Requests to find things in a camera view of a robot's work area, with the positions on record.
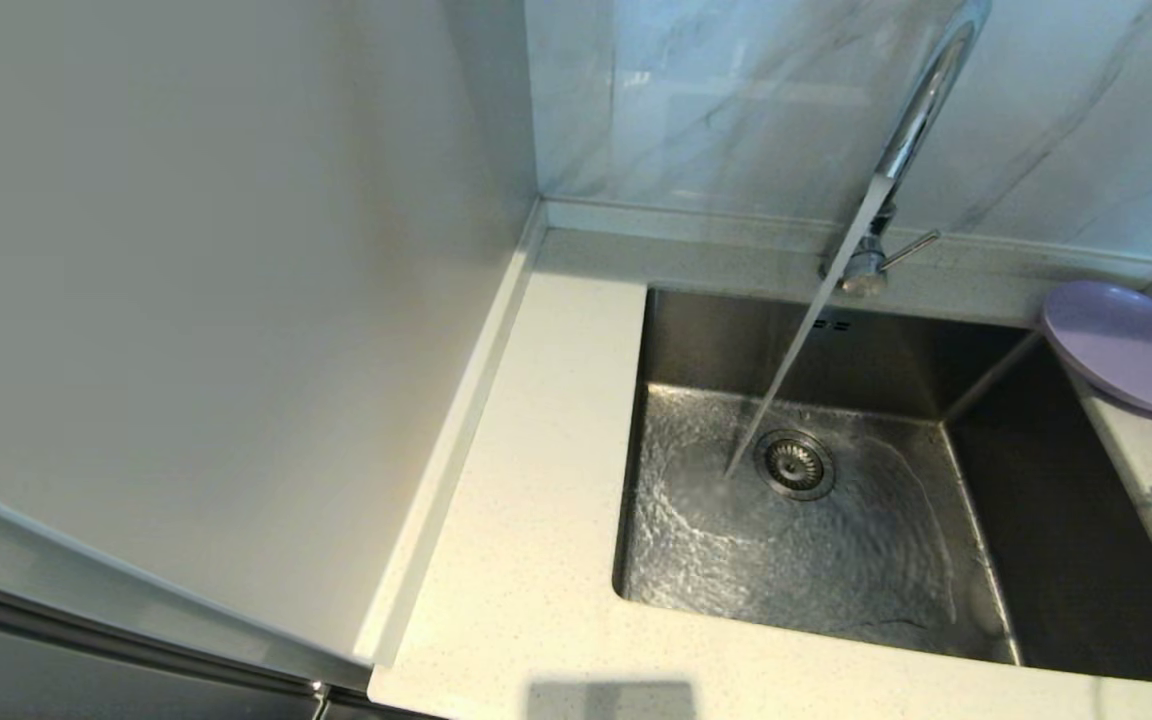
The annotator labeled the purple plate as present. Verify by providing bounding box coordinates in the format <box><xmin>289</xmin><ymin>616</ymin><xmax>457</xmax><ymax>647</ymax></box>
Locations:
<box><xmin>1041</xmin><ymin>280</ymin><xmax>1152</xmax><ymax>417</ymax></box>

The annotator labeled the round metal drain strainer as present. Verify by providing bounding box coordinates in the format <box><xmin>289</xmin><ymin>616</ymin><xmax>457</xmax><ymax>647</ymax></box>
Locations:
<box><xmin>753</xmin><ymin>429</ymin><xmax>837</xmax><ymax>502</ymax></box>

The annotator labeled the chrome faucet lever handle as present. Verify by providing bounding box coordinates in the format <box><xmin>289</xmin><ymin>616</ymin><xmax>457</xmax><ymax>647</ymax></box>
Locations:
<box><xmin>881</xmin><ymin>229</ymin><xmax>941</xmax><ymax>273</ymax></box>

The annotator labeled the stainless steel appliance front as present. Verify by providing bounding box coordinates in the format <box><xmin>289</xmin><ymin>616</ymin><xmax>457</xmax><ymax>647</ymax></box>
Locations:
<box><xmin>0</xmin><ymin>578</ymin><xmax>447</xmax><ymax>720</ymax></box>

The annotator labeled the running tap water stream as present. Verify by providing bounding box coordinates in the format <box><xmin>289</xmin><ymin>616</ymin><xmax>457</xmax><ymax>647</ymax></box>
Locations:
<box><xmin>723</xmin><ymin>175</ymin><xmax>892</xmax><ymax>479</ymax></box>

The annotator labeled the white tall cabinet side panel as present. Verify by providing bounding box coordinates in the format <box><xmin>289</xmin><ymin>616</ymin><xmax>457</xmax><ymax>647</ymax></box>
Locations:
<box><xmin>0</xmin><ymin>0</ymin><xmax>547</xmax><ymax>693</ymax></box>

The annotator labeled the chrome gooseneck faucet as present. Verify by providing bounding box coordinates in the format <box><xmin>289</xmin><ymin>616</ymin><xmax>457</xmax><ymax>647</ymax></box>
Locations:
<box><xmin>821</xmin><ymin>0</ymin><xmax>992</xmax><ymax>298</ymax></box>

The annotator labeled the stainless steel sink basin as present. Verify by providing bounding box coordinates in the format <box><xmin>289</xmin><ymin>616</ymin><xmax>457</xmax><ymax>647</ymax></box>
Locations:
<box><xmin>612</xmin><ymin>283</ymin><xmax>1152</xmax><ymax>686</ymax></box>

